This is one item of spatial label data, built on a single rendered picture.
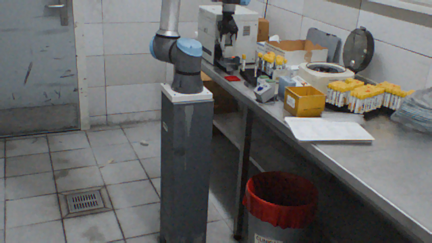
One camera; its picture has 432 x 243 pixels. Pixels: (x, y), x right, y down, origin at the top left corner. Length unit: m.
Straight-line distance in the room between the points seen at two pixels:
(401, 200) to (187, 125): 1.03
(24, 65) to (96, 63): 0.54
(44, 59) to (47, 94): 0.29
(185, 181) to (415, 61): 1.21
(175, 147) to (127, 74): 1.87
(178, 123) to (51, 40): 1.84
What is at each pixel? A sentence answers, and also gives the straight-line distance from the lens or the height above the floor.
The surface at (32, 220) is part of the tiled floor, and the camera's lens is 2.91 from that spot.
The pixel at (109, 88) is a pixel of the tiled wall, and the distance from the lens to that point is 3.95.
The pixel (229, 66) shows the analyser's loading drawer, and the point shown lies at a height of 0.92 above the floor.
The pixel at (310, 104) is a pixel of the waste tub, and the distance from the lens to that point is 2.01.
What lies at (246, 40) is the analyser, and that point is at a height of 1.01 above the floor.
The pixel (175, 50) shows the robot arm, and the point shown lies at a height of 1.09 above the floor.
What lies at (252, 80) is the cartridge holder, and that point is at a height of 0.91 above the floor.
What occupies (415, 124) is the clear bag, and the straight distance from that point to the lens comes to 2.09.
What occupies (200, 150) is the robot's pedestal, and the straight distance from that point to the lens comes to 2.21.
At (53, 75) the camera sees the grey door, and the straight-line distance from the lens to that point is 3.80.
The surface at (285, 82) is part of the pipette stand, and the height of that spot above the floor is 0.96.
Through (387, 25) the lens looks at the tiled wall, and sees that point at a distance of 2.43.
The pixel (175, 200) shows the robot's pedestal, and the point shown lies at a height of 0.36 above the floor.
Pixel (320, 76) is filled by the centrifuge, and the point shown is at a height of 0.98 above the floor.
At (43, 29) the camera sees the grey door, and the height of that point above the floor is 0.85.
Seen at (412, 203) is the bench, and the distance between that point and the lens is 1.53.
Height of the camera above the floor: 1.60
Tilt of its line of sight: 23 degrees down
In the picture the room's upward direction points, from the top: 4 degrees clockwise
